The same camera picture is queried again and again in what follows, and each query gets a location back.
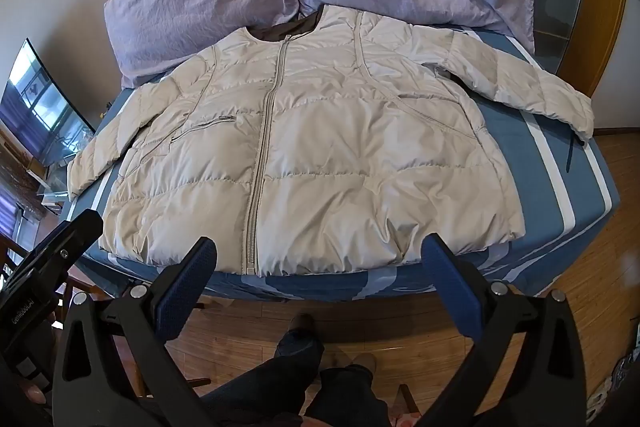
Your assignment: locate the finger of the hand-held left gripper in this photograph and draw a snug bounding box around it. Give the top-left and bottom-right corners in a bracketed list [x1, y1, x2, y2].
[15, 209, 104, 281]

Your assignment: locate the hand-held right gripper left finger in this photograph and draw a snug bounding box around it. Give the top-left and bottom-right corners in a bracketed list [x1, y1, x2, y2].
[52, 236, 219, 427]

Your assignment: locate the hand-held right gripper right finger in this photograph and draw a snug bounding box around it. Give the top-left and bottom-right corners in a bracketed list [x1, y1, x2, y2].
[421, 234, 597, 427]

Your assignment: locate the beige puffer jacket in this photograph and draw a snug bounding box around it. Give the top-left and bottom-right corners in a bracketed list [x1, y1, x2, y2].
[66, 4, 596, 279]

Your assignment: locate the person's left hand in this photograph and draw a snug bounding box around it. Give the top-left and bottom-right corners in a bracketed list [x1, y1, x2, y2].
[21, 383, 53, 410]

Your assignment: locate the glass television stand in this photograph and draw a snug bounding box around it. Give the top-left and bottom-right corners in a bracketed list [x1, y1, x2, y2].
[27, 157, 73, 208]

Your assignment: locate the wooden chair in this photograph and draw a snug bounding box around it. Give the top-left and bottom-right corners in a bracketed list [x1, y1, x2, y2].
[0, 227, 151, 403]

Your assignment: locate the grey-brown slipper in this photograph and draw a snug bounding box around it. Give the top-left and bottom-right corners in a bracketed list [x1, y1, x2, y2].
[349, 352, 378, 374]
[289, 313, 317, 339]

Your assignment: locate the person's left leg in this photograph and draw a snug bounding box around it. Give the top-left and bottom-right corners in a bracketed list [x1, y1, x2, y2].
[200, 329, 326, 427]

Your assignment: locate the person's leg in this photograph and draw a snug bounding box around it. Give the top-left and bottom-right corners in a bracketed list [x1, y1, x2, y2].
[304, 366, 392, 427]
[200, 329, 326, 427]

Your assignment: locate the blue white-striped bed sheet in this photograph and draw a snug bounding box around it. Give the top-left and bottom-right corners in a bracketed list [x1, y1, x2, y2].
[70, 27, 615, 303]

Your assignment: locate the flat screen television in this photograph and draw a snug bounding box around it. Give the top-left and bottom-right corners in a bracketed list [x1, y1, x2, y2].
[0, 38, 97, 168]

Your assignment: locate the person's right leg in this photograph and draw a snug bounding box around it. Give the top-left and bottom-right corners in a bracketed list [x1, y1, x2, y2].
[304, 366, 392, 427]

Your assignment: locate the purple pillow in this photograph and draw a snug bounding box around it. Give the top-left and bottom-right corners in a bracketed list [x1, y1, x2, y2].
[103, 0, 301, 89]

